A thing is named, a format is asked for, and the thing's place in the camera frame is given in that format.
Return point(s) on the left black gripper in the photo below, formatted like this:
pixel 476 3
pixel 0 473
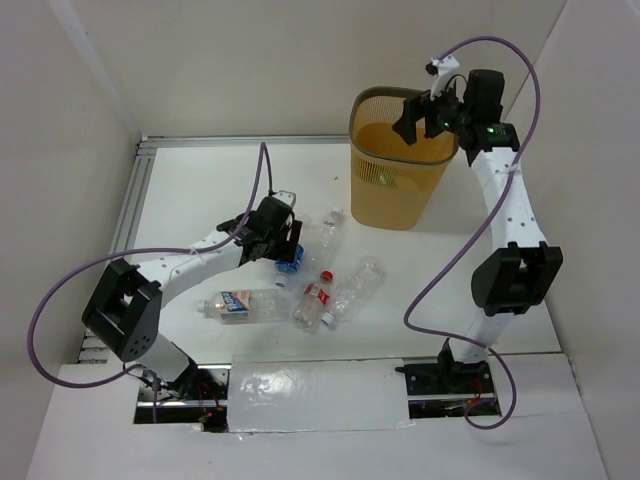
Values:
pixel 282 242

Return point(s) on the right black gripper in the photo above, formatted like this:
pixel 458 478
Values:
pixel 418 107

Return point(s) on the blue label plastic bottle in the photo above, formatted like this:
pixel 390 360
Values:
pixel 286 269

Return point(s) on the clear bottle blue-white cap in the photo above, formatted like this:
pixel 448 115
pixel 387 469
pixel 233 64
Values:
pixel 354 291

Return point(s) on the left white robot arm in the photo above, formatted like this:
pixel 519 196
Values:
pixel 124 309

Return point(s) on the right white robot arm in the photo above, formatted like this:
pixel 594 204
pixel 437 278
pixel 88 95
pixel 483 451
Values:
pixel 522 266

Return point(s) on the orange mesh waste bin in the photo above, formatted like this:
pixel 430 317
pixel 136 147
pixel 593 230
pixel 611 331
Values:
pixel 375 147

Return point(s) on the clear bottle white cap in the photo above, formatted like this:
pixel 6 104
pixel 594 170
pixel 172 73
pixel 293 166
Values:
pixel 321 240

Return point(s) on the clear bottle blue-orange label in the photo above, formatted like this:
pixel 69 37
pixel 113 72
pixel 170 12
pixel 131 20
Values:
pixel 234 307

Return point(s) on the red cap cola bottle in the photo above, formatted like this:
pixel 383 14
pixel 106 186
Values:
pixel 312 305

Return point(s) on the silver tape sheet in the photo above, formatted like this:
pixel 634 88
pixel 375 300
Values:
pixel 324 396

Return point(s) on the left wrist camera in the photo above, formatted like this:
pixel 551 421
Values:
pixel 286 197

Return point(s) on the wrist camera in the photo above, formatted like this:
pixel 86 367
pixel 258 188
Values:
pixel 286 197
pixel 442 70

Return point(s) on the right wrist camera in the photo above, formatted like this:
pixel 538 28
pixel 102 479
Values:
pixel 442 70

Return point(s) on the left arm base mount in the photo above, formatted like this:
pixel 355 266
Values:
pixel 203 405

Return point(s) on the aluminium frame rail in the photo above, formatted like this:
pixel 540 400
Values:
pixel 180 191

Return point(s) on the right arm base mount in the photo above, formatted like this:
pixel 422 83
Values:
pixel 446 388

